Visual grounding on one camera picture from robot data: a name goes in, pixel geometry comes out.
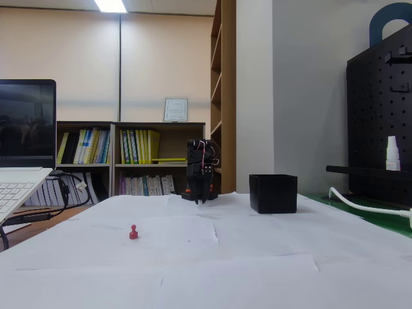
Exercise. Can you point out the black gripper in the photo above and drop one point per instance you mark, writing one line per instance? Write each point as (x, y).
(197, 171)

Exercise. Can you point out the dark blue arch board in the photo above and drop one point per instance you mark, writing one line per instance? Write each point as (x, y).
(376, 25)

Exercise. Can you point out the framed white certificate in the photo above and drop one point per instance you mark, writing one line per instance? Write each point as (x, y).
(175, 109)

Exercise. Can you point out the small red pawn piece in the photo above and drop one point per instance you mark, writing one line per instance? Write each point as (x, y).
(133, 235)

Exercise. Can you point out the green desk mat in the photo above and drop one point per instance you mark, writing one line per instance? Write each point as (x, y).
(370, 215)

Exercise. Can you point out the black square box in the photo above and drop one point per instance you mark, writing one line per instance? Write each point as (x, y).
(273, 194)

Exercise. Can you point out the tall wooden bookshelf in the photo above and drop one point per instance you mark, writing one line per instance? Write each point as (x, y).
(225, 96)

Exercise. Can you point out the black pegboard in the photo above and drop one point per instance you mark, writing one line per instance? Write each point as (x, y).
(370, 112)

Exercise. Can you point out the thick yellow binder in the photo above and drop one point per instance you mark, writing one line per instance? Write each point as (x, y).
(154, 146)

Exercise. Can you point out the low wooden bookshelf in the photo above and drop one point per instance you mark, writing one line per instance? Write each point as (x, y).
(83, 167)
(174, 141)

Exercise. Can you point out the white paper sheet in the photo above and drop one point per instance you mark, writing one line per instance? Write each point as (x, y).
(64, 248)
(363, 283)
(273, 235)
(80, 289)
(128, 209)
(167, 235)
(241, 286)
(231, 206)

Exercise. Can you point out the orange black table clamp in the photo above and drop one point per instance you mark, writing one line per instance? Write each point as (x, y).
(186, 194)
(212, 193)

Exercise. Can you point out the flat yellow book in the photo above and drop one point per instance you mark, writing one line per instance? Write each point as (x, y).
(169, 160)

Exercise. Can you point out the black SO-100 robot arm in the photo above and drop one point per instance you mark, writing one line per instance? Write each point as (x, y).
(193, 151)

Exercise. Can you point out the white plastic bottle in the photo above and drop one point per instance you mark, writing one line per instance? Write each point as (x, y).
(392, 154)

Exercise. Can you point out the beige roller blind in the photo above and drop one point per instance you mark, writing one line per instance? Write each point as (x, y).
(161, 58)
(64, 58)

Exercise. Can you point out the black pegboard shelf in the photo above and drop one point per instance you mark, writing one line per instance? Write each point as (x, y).
(360, 172)

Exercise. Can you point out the ceiling light panel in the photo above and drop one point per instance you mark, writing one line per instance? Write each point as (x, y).
(110, 5)

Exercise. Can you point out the white laptop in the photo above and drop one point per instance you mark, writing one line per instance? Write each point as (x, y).
(25, 128)

